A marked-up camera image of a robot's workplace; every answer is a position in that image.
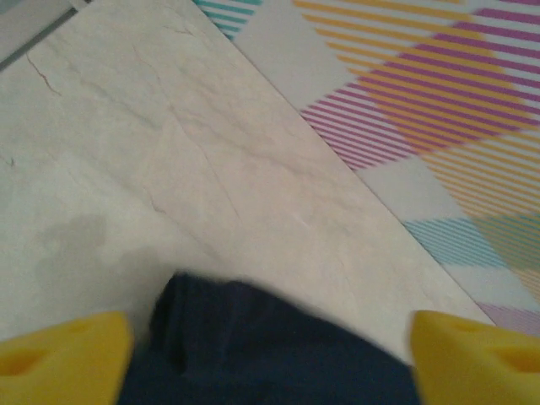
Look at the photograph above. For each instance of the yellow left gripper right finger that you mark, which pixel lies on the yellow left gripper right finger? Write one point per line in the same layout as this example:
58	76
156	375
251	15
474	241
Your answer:
472	363

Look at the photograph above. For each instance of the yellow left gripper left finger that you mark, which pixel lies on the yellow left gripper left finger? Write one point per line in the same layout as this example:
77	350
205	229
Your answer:
63	358

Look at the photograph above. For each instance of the navy blue shirt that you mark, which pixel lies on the navy blue shirt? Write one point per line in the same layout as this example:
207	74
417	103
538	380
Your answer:
261	350

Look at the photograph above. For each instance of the aluminium left side rail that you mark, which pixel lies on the aluminium left side rail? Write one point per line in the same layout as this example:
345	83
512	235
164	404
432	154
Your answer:
25	25

